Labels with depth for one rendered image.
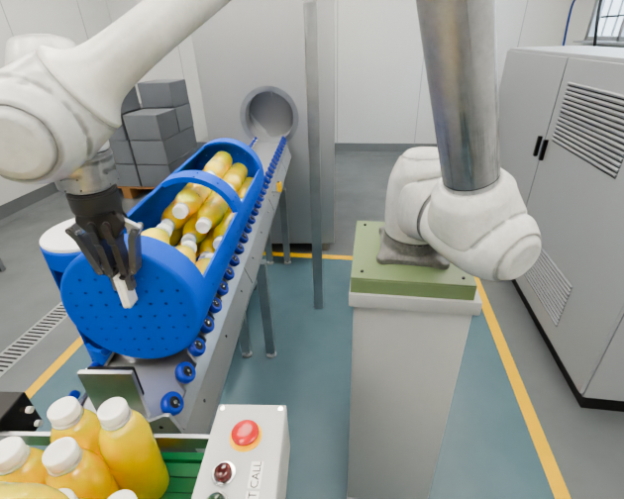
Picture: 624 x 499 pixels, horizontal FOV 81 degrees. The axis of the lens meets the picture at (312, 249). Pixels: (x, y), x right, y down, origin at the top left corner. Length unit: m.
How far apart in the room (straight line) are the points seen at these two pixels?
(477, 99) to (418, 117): 5.18
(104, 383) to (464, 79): 0.78
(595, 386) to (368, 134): 4.52
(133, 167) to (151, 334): 3.85
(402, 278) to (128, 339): 0.63
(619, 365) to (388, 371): 1.23
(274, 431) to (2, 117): 0.46
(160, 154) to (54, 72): 3.94
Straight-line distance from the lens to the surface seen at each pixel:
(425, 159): 0.88
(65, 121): 0.45
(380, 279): 0.91
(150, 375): 0.93
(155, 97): 4.73
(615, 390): 2.23
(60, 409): 0.68
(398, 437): 1.37
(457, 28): 0.60
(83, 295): 0.86
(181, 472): 0.80
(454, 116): 0.65
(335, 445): 1.84
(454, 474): 1.85
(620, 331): 1.98
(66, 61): 0.49
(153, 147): 4.42
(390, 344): 1.05
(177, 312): 0.80
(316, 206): 2.09
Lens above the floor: 1.56
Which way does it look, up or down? 30 degrees down
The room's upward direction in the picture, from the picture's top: 2 degrees counter-clockwise
